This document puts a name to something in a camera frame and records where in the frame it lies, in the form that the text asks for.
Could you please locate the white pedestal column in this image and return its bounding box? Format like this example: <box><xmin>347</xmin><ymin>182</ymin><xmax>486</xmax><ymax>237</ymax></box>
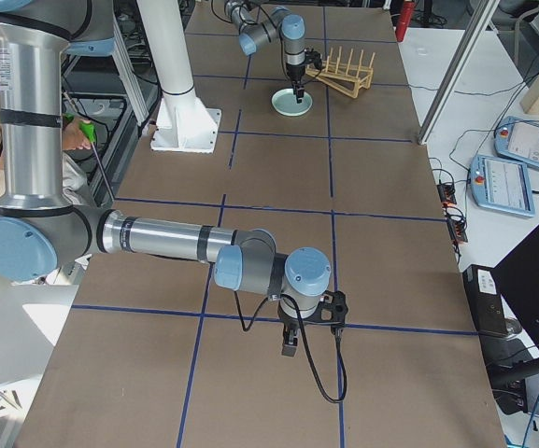
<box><xmin>137</xmin><ymin>0</ymin><xmax>221</xmax><ymax>153</ymax></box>

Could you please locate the green handled tool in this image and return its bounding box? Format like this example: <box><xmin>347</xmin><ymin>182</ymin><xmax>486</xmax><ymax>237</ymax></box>
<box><xmin>78</xmin><ymin>116</ymin><xmax>115</xmax><ymax>202</ymax></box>

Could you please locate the aluminium frame post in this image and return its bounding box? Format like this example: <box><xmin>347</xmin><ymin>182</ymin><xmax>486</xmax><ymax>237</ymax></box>
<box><xmin>418</xmin><ymin>0</ymin><xmax>500</xmax><ymax>145</ymax></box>

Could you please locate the blue teach pendant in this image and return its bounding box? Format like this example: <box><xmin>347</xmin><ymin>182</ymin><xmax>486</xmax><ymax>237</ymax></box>
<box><xmin>494</xmin><ymin>116</ymin><xmax>539</xmax><ymax>169</ymax></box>
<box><xmin>469</xmin><ymin>155</ymin><xmax>535</xmax><ymax>217</ymax></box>

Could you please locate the red bottle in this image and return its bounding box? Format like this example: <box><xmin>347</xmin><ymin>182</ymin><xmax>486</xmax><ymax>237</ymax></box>
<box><xmin>395</xmin><ymin>0</ymin><xmax>415</xmax><ymax>43</ymax></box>

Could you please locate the blue teach pendant near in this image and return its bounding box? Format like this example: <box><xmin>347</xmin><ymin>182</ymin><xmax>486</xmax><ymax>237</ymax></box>
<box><xmin>469</xmin><ymin>155</ymin><xmax>535</xmax><ymax>217</ymax></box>

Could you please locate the black camera cable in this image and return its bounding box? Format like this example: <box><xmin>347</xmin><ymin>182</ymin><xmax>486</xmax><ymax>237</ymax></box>
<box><xmin>234</xmin><ymin>289</ymin><xmax>348</xmax><ymax>403</ymax></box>

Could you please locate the black usb hub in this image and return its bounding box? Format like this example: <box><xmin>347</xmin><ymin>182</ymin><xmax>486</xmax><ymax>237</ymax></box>
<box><xmin>436</xmin><ymin>182</ymin><xmax>468</xmax><ymax>245</ymax></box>

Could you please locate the black computer box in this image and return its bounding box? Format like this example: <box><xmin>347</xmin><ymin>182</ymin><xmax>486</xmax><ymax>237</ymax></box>
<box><xmin>462</xmin><ymin>264</ymin><xmax>522</xmax><ymax>339</ymax></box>

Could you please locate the wooden plate drying rack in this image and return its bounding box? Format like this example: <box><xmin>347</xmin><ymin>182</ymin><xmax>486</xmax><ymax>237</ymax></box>
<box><xmin>305</xmin><ymin>47</ymin><xmax>376</xmax><ymax>99</ymax></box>

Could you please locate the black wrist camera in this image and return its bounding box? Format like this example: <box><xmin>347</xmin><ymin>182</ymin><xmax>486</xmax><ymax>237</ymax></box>
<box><xmin>318</xmin><ymin>290</ymin><xmax>348</xmax><ymax>338</ymax></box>

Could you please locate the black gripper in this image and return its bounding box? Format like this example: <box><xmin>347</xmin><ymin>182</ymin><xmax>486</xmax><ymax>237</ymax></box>
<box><xmin>277</xmin><ymin>305</ymin><xmax>320</xmax><ymax>357</ymax></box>
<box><xmin>286</xmin><ymin>63</ymin><xmax>306</xmax><ymax>103</ymax></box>

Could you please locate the pale green round plate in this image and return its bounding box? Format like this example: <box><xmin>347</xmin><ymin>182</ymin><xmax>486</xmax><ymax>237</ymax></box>
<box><xmin>271</xmin><ymin>89</ymin><xmax>313</xmax><ymax>117</ymax></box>

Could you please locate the blue teach pendant far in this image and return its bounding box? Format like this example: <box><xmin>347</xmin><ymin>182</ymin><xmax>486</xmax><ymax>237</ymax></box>
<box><xmin>494</xmin><ymin>116</ymin><xmax>539</xmax><ymax>169</ymax></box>

